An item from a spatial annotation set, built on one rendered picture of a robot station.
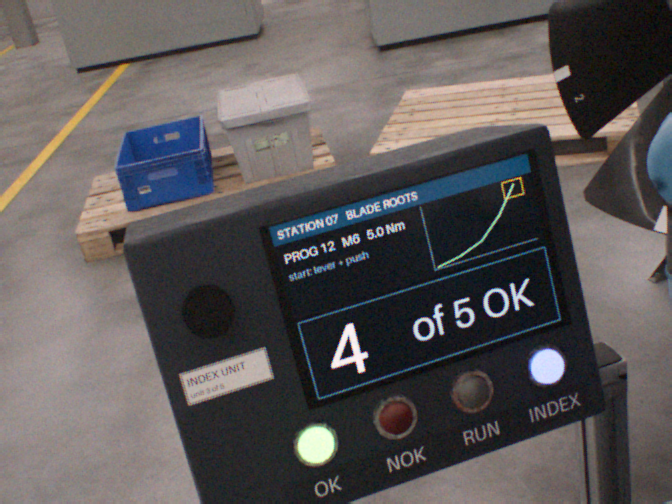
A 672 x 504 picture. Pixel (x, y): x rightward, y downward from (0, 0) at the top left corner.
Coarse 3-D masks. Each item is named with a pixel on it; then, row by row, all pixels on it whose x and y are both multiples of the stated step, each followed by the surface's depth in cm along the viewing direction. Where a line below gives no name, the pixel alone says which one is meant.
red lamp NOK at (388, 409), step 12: (396, 396) 50; (384, 408) 50; (396, 408) 49; (408, 408) 50; (384, 420) 49; (396, 420) 49; (408, 420) 50; (384, 432) 50; (396, 432) 50; (408, 432) 50
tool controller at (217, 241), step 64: (512, 128) 52; (256, 192) 53; (320, 192) 48; (384, 192) 48; (448, 192) 49; (512, 192) 50; (128, 256) 46; (192, 256) 46; (256, 256) 47; (320, 256) 48; (384, 256) 49; (448, 256) 50; (512, 256) 51; (192, 320) 46; (256, 320) 48; (384, 320) 49; (448, 320) 50; (512, 320) 51; (576, 320) 52; (192, 384) 47; (256, 384) 48; (384, 384) 50; (448, 384) 51; (512, 384) 52; (576, 384) 53; (192, 448) 48; (256, 448) 49; (384, 448) 50; (448, 448) 51
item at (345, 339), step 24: (336, 312) 49; (360, 312) 49; (312, 336) 48; (336, 336) 49; (360, 336) 49; (384, 336) 49; (312, 360) 49; (336, 360) 49; (360, 360) 49; (384, 360) 50; (312, 384) 49; (336, 384) 49; (360, 384) 49
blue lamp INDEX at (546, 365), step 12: (540, 348) 52; (552, 348) 52; (528, 360) 52; (540, 360) 51; (552, 360) 51; (564, 360) 52; (528, 372) 52; (540, 372) 51; (552, 372) 51; (564, 372) 52; (540, 384) 52; (552, 384) 52
